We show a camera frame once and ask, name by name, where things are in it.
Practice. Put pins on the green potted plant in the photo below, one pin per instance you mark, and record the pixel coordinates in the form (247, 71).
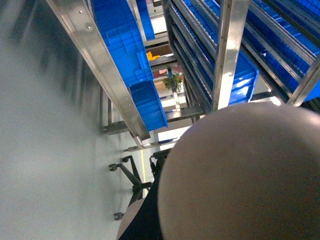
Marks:
(175, 80)

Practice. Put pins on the black office chair base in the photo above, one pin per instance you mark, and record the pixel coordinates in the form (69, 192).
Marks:
(129, 168)

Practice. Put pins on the steel roller shelf rack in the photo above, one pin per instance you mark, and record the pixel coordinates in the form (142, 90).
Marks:
(227, 51)

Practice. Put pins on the beige plastic dustpan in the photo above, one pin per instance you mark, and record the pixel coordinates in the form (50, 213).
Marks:
(246, 172)

